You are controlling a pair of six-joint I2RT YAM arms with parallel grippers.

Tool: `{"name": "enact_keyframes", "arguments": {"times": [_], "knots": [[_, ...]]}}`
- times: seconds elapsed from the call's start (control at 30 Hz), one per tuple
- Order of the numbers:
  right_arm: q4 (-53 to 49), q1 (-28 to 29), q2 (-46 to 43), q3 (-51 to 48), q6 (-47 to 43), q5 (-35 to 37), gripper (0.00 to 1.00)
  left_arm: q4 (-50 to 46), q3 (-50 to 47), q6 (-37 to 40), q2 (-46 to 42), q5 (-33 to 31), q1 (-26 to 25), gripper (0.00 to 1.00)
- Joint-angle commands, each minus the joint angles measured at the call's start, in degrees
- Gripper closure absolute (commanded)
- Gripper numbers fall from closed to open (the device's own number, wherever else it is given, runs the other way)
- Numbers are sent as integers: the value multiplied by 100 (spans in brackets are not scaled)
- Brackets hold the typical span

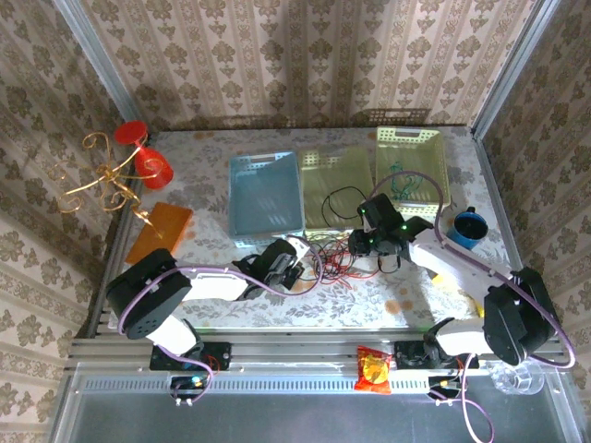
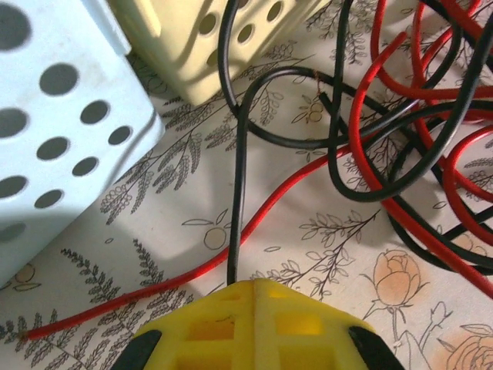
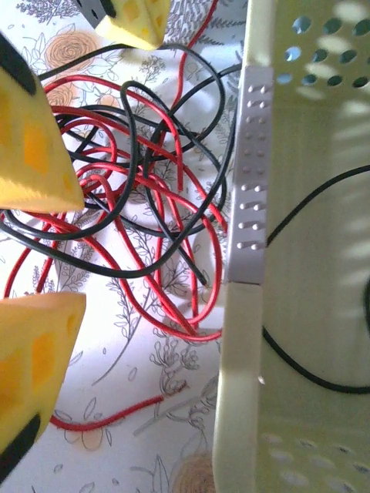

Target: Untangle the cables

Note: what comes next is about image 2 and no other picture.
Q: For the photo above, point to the small pale yellow perforated basket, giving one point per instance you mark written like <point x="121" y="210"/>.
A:
<point x="173" y="58"/>

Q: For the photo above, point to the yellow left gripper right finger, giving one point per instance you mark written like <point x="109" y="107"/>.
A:
<point x="308" y="347"/>

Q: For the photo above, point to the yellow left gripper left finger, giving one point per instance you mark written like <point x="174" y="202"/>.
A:
<point x="200" y="347"/>

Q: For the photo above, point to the light blue perforated basket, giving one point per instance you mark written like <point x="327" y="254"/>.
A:
<point x="100" y="50"/>

